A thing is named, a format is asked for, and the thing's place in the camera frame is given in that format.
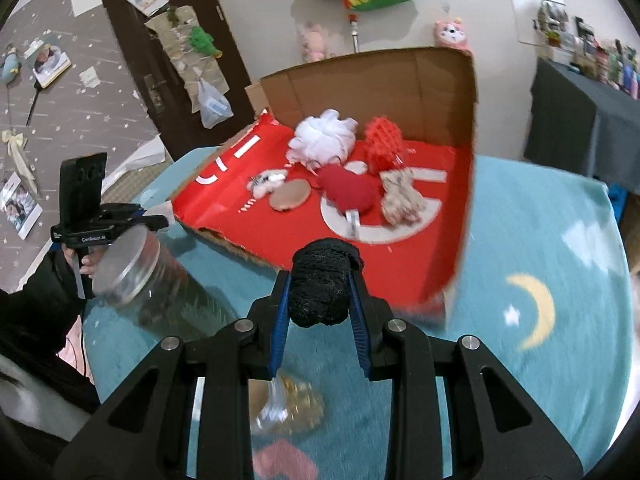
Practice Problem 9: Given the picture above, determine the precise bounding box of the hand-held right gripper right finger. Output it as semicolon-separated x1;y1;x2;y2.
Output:
348;274;584;480

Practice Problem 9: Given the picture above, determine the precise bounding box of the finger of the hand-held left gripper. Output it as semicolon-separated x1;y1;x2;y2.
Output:
137;212;170;234

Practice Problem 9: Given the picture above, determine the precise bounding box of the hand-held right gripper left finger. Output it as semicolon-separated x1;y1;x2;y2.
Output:
52;270;294;480

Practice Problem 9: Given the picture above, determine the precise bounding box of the black mesh bath pouf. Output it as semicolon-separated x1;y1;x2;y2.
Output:
290;239;364;330

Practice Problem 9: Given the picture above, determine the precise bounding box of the red-lined cardboard box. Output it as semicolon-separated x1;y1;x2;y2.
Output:
170;46;476;332

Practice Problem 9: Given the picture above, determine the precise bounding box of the white fluffy scrunchie checkered bow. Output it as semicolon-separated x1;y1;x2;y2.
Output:
245;169;290;196

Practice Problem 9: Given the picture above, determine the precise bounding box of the red fluffy scrunchie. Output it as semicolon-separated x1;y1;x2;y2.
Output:
316;164;377;238

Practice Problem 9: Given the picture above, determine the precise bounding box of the person's left forearm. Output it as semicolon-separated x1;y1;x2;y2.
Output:
0;249;101;413

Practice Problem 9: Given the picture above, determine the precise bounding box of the pink soft item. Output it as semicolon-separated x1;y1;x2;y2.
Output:
251;439;319;480

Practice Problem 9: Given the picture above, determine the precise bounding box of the person's left hand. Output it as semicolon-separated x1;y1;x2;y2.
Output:
79;254;102;282

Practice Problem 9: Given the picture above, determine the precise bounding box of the clear jar with lid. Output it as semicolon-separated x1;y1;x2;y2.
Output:
91;230;238;346

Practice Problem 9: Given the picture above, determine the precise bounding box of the white paper sheet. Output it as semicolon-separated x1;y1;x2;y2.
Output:
107;135;166;182

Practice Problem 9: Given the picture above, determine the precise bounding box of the golden glittery ornament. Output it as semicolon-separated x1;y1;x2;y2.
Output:
250;375;326;436

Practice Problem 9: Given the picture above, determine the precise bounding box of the cream ribbon bow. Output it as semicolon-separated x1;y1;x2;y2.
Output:
0;127;39;196

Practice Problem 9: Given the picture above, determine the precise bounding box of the translucent plastic bag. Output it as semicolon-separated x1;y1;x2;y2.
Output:
196;77;234;129

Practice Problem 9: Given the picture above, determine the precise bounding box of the round tan powder puff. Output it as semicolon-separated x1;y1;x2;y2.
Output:
269;179;310;211

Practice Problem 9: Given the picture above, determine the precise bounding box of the beige patterned mesh sponge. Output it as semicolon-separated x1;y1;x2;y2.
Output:
379;167;427;228

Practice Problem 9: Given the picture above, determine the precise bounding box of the beige hanging organiser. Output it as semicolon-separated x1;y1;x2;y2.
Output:
145;4;231;106

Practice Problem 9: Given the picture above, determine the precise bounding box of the dark brown door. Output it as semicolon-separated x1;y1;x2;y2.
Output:
97;0;256;158

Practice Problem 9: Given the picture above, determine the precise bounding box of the green plush toy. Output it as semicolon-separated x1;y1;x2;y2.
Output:
189;25;223;58

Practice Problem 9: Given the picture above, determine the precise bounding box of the teal blanket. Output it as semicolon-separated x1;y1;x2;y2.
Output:
82;147;633;480

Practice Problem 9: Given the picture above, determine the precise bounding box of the white mesh bath pouf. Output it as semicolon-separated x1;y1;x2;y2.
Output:
287;109;358;166

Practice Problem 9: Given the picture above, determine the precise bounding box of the red mesh bath pouf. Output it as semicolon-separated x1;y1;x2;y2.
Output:
363;116;405;176

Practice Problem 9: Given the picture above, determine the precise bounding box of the pale pink plush toy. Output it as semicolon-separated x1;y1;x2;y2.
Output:
299;22;337;63

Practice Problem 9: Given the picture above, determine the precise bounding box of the red and white hanging stick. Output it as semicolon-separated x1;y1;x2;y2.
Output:
347;12;362;54

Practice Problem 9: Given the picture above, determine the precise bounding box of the table with dark grey cloth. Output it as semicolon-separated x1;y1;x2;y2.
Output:
523;55;640;196

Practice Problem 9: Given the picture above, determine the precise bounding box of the pink cat plush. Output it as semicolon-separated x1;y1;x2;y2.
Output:
433;19;473;55

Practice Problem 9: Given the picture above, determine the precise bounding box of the row of small figurines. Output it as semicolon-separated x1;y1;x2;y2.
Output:
532;0;640;98

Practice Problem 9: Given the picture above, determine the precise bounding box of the wall photo card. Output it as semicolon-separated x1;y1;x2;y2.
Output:
0;170;43;238

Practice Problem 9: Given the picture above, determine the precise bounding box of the framed wall photo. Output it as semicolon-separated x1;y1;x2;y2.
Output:
32;37;73;88

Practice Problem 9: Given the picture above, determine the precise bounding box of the blue plush wall decoration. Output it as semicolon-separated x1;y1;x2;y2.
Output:
0;45;23;83

